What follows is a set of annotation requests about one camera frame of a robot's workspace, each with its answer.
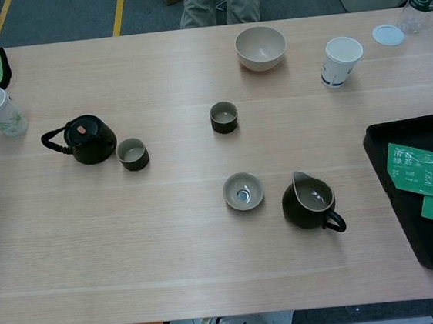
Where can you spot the black teapot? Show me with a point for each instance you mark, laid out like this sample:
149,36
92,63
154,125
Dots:
87,146

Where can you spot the beige tea strainer bowl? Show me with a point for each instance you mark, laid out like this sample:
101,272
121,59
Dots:
231,195

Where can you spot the dark teacup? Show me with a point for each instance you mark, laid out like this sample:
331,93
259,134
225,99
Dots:
224,126
135,163

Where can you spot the white paper cup blue print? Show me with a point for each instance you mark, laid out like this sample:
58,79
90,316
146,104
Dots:
335,72

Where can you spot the person in khaki trousers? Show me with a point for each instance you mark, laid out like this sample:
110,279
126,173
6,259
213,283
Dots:
199,1

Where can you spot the white round lid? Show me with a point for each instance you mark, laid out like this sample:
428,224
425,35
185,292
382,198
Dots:
388,35

